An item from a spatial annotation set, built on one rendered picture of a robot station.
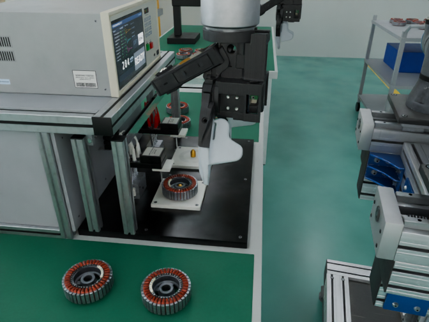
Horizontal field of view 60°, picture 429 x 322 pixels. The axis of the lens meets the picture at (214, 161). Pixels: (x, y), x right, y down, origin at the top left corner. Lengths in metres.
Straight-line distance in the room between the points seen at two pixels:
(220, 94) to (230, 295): 0.53
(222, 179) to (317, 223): 1.23
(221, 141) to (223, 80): 0.08
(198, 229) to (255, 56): 0.65
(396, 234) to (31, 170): 0.86
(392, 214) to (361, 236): 1.58
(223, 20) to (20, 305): 0.77
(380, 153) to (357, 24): 5.33
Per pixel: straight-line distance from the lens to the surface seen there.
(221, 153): 0.51
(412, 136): 1.26
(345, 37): 6.52
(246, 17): 0.48
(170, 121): 1.35
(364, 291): 1.77
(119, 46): 1.02
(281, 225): 2.34
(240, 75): 0.51
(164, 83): 0.54
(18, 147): 1.04
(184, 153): 1.42
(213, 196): 1.19
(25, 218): 1.17
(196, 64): 0.51
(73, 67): 1.03
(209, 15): 0.49
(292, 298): 1.94
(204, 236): 1.03
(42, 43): 1.05
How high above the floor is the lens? 1.43
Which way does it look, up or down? 29 degrees down
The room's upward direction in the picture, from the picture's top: straight up
